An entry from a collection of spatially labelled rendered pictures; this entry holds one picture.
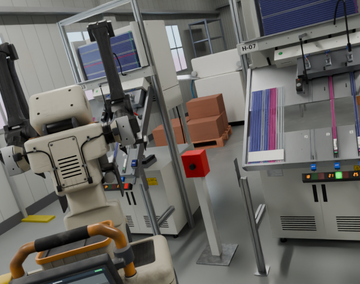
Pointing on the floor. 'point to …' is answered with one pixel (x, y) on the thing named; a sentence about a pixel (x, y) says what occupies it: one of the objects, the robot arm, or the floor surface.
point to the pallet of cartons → (200, 123)
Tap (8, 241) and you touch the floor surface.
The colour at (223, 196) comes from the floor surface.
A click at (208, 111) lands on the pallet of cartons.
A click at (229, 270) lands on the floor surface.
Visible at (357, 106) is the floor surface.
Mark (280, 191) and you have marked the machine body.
